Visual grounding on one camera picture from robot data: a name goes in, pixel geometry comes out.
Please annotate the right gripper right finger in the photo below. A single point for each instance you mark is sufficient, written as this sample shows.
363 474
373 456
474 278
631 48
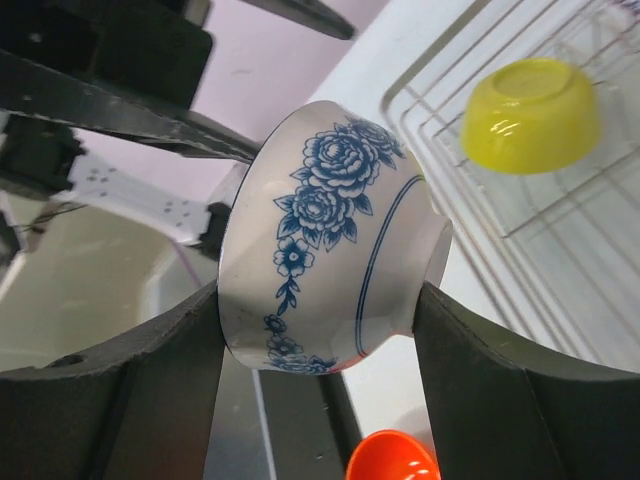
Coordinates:
504 407

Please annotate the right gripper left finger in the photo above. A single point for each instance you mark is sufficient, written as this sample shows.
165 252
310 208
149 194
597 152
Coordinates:
138 406

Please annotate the orange bottom bowl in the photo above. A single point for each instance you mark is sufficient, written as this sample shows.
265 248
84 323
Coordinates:
392 454

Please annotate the yellow green bowl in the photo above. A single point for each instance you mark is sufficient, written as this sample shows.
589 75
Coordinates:
532 116

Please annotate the blue white floral bowl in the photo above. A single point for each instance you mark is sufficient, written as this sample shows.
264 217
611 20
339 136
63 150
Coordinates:
331 237

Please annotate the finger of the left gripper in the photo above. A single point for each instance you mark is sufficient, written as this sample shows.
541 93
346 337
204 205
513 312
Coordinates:
312 14

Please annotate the metal wire dish rack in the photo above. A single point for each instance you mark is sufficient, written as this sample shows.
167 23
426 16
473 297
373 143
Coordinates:
556 253

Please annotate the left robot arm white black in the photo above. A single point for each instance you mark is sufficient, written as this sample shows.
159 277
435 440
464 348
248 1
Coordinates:
44 161

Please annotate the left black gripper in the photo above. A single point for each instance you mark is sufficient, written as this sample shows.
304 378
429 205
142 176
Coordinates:
158 49

